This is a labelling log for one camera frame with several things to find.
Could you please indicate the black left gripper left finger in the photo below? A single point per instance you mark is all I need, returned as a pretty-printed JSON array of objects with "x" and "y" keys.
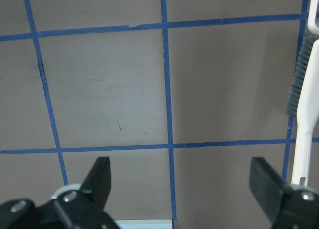
[{"x": 72, "y": 207}]

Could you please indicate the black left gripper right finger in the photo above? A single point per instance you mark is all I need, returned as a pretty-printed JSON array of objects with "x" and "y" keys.
[{"x": 286, "y": 206}]

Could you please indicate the white hand brush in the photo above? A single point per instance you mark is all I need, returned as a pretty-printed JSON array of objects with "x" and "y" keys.
[{"x": 303, "y": 103}]

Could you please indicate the cream plastic dustpan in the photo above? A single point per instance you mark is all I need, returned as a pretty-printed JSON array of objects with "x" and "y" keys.
[{"x": 313, "y": 24}]

